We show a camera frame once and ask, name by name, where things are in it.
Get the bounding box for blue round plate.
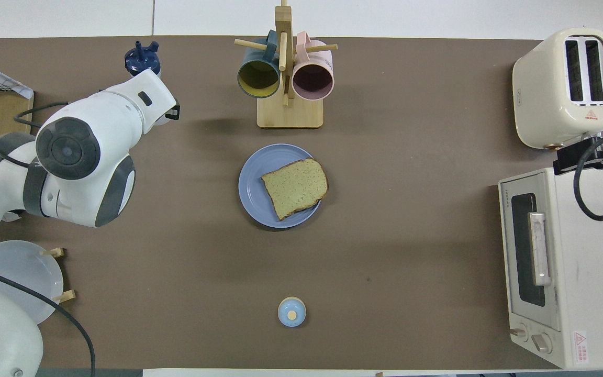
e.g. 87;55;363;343
238;143;325;229

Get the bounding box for brown table mat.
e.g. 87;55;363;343
0;36;603;373

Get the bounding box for brown bread slice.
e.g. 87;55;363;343
261;158;329;221

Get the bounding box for teal mug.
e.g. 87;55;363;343
237;30;281;99

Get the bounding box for small blue bell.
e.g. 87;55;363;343
277;296;307;328

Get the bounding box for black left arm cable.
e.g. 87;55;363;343
0;102;95;377

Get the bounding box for white bottle with blue cap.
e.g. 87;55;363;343
125;41;174;126

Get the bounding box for wooden mug rack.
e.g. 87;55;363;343
234;0;339;129

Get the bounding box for white toaster oven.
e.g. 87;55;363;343
498;167;603;370

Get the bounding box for pink mug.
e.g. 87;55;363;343
292;31;335;102

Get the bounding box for cream two-slot toaster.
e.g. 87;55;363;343
512;27;603;150

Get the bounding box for grey round plate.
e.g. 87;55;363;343
0;240;65;324

